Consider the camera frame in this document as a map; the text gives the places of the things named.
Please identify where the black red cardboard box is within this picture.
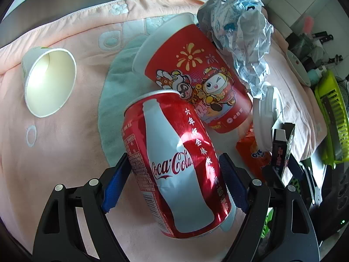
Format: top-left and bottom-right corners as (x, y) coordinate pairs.
(271, 122), (295, 186)

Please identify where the red Coca-Cola can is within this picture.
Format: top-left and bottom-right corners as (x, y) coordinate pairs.
(121, 90), (236, 239)

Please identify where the white paper cup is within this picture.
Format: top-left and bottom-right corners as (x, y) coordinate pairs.
(21, 47), (77, 118)

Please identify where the orange red snack wrapper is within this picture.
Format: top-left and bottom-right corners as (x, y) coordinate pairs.
(235, 123), (272, 182)

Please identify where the white plastic lid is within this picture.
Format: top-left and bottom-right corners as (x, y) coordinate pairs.
(253, 82), (284, 152)

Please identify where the lime green dish rack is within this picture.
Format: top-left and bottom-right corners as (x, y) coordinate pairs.
(314, 70), (348, 168)

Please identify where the beige ceramic plate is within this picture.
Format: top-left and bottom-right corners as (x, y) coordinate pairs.
(286, 50), (311, 87)

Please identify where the pink towel blanket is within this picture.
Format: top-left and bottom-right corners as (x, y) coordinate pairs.
(1, 0), (327, 261)

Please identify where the red printed paper cup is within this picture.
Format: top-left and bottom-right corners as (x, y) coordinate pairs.
(132, 13), (252, 133)

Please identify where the crumpled silver foil wrapper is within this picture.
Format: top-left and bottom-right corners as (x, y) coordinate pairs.
(197, 0), (274, 98)

